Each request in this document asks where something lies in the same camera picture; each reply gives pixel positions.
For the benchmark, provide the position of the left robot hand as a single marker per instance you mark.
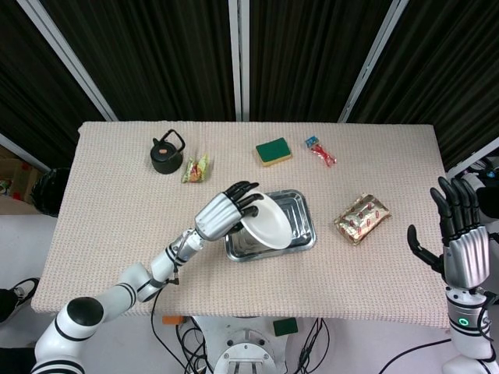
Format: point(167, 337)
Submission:
point(226, 214)

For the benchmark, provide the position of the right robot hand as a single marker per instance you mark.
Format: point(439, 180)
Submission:
point(460, 233)

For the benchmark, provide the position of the white round plate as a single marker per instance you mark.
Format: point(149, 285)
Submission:
point(267, 220)

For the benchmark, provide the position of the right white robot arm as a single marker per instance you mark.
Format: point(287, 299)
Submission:
point(469, 327)

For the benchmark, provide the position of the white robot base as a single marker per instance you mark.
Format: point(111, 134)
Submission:
point(249, 346)

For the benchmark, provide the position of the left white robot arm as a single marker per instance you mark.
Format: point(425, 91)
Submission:
point(117, 292)

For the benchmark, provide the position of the rectangular metal tray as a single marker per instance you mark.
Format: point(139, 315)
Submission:
point(300, 226)

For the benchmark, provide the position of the green snack packet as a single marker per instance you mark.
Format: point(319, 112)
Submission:
point(197, 169)

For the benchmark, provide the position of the beige waffle tablecloth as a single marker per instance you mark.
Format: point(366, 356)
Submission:
point(249, 272)

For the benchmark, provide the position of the green and yellow sponge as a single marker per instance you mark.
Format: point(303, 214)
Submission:
point(273, 152)

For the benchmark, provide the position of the gold foil snack package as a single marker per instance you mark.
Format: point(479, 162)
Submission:
point(362, 220)

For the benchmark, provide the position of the red wrapped candy packet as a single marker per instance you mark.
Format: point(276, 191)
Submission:
point(320, 152)

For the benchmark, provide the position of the orange connector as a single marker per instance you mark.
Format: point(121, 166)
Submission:
point(173, 320)

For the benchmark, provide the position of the green square button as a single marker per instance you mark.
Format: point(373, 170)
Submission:
point(285, 326)

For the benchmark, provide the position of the cardboard box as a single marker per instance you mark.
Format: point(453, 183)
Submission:
point(13, 175)

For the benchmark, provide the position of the black and white shoe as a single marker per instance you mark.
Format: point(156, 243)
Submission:
point(17, 296)

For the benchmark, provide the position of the white partition frame post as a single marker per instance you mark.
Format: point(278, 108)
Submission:
point(238, 60)
point(376, 58)
point(66, 54)

